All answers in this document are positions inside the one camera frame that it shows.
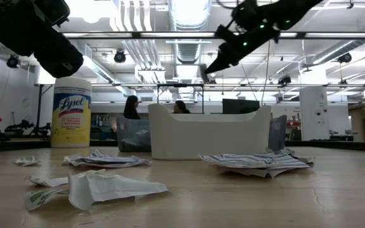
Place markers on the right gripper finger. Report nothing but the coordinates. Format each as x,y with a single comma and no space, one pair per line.
217,65

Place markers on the green print white packet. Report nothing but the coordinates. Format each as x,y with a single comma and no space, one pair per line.
27,161
40,197

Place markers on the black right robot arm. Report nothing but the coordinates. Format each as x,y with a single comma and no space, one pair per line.
284,12

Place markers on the black ceiling lamp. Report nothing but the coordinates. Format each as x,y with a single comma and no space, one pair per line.
344,58
284,79
119,56
13,61

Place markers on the black monitor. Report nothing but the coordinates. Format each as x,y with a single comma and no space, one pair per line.
239,107

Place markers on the black rig beam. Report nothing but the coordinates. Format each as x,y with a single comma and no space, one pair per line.
170,35

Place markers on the person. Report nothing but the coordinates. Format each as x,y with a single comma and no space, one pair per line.
181,107
131,109

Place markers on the white plastic bin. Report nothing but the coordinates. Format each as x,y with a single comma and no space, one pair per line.
208,139

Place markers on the grey translucent plastic bin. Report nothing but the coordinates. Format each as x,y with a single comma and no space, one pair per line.
277,133
131,133

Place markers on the blue striped white packet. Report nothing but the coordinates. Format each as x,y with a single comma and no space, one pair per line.
255,161
112,161

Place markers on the white square column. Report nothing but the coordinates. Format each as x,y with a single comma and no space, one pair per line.
314,126

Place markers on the yellow Lysol wipes canister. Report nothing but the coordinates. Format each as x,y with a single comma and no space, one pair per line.
71,126

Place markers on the black background metal frame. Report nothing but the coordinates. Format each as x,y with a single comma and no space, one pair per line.
180,85

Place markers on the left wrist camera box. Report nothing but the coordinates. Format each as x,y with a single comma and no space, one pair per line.
54,11

